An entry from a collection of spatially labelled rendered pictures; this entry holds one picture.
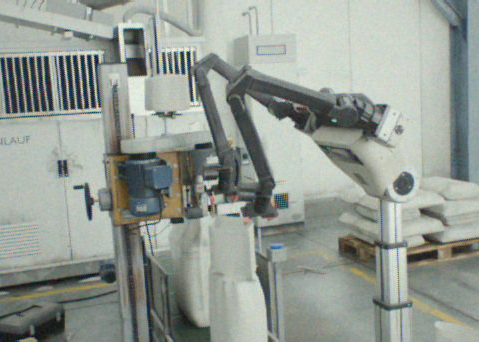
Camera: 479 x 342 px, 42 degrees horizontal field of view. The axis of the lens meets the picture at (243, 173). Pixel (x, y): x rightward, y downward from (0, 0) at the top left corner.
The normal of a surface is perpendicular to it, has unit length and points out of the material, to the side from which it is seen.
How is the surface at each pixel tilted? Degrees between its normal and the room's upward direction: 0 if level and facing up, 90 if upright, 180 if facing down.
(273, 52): 90
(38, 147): 90
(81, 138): 90
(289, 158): 90
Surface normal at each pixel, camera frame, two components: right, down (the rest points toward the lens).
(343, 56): 0.33, 0.11
